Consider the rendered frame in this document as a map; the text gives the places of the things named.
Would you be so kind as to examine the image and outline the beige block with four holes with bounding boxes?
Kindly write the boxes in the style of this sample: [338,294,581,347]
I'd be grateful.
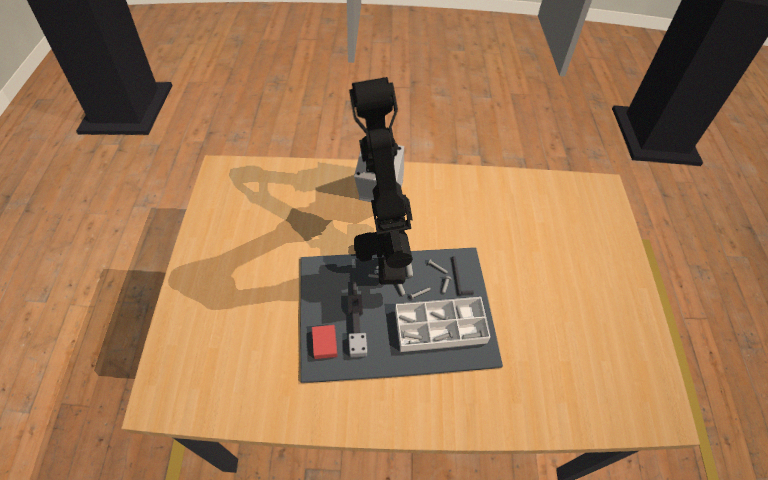
[349,333,367,357]

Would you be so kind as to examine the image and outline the red rectangular block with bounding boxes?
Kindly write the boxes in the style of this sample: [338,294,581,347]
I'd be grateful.
[312,325,337,359]

